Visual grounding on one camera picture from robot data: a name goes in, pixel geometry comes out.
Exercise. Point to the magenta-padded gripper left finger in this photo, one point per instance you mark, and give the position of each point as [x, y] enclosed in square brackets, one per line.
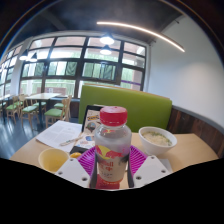
[71, 171]

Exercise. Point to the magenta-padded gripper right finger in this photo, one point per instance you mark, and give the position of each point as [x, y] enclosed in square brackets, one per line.
[150, 170]

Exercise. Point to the clear red-capped drink bottle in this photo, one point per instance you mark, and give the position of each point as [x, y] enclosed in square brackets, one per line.
[113, 143]

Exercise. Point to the cream yellow mug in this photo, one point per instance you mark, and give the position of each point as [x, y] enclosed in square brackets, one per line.
[53, 160]

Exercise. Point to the white bowl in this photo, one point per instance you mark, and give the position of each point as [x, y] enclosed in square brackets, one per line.
[157, 141]

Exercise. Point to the colourful sticker sheet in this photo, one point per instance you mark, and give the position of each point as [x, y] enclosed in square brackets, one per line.
[86, 140]

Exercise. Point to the open white booklet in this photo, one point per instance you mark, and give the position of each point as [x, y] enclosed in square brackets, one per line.
[58, 133]

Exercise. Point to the black-framed picture stand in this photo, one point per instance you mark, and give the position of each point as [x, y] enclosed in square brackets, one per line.
[91, 116]

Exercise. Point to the wooden chairs with green seats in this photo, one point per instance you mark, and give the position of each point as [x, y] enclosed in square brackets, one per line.
[53, 112]

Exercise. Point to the green bench backrest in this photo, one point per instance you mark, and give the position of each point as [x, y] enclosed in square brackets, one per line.
[143, 106]

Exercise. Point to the wooden dining table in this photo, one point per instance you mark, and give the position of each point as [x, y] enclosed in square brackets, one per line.
[41, 96]

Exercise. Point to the black pendant ceiling lamps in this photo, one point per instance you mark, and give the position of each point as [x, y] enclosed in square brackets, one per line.
[106, 40]

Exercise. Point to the long curved light strip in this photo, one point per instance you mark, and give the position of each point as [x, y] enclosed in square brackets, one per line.
[146, 30]

